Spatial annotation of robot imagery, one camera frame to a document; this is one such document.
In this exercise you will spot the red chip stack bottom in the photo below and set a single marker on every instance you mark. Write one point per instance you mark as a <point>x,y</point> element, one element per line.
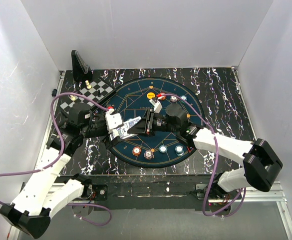
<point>136,151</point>

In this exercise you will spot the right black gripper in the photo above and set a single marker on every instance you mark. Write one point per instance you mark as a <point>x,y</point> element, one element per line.
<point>142,126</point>

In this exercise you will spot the blue backed playing cards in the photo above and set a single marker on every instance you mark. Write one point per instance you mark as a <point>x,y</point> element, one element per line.
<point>132,122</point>

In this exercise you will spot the orange dealer button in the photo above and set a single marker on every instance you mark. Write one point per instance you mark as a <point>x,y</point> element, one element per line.
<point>150,95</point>

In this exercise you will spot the green chip stack top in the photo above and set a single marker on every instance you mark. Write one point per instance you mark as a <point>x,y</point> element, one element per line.
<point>184,98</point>

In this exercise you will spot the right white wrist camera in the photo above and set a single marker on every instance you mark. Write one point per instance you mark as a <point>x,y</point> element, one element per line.
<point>156,105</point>

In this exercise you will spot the green chip stack bottom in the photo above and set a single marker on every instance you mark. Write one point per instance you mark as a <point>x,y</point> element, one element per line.
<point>162,149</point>

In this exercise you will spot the playing card deck box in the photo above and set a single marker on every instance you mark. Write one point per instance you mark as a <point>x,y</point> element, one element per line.
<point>121,132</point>

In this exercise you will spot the round blue poker mat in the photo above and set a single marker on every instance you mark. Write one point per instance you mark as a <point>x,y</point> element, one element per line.
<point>131,101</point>

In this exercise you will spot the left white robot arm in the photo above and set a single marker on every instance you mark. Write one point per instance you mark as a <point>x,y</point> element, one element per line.
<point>33,209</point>

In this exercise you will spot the black wall knob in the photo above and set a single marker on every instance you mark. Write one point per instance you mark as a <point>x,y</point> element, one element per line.
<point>54,93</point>

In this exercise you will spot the green chip stack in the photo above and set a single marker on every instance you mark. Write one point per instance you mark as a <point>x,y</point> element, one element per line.
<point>179,150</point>
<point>184,98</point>
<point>162,149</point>

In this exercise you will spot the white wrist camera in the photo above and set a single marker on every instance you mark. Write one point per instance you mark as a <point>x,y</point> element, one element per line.
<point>113,121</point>
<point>156,105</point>

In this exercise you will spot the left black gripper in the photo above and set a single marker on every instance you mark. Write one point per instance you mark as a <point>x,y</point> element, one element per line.
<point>114,141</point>

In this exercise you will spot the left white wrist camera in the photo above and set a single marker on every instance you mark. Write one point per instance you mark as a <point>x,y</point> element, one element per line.
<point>113,121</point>

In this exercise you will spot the black card holder stand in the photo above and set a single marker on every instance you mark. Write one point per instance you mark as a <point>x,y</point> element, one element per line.
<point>80,69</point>

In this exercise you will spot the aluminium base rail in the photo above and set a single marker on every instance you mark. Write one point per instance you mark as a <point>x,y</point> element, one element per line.
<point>276,195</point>

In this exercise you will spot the black white chessboard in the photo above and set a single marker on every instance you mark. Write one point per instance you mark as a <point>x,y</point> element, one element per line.
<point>64,103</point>

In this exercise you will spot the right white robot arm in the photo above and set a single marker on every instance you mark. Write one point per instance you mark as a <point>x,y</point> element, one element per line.
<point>260,165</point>

